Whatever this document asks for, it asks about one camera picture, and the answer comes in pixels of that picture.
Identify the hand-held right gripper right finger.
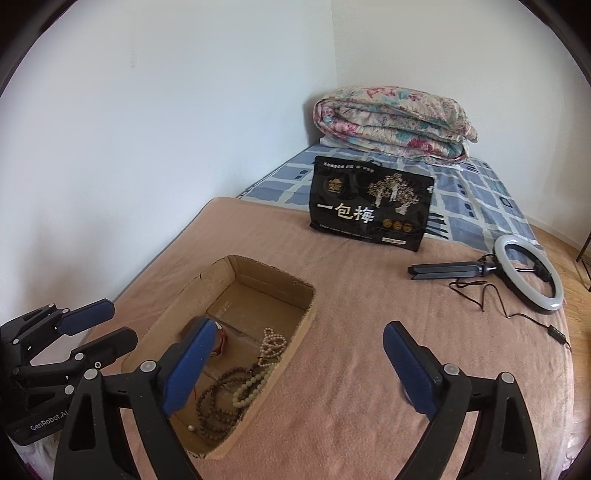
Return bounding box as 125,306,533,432
383,322,542,480

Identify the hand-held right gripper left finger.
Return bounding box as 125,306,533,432
53,318,218,480

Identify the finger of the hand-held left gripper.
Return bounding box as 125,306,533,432
14,327,138,394
9,299,116,345

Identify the brown wooden bead necklace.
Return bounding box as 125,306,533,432
196,364,265,442

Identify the cream bead bracelet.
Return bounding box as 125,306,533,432
232,360,279,409

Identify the white pearl bracelet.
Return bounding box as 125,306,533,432
259,328,290,361

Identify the cardboard box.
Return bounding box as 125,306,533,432
121,255,317,461

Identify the pink floral clothing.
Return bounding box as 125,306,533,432
18,438,61,480

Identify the pink blanket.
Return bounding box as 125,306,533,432
46,197,578,480

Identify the black snack bag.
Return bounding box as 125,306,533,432
308,155,435,253

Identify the blue plaid bed sheet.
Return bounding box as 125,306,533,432
236,142,539,241

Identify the folded floral quilt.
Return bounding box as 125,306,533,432
312,84,478,163

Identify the black power cable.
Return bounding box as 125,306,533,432
448,279,571,347

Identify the ring light with tripod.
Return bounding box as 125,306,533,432
407,234,565,312

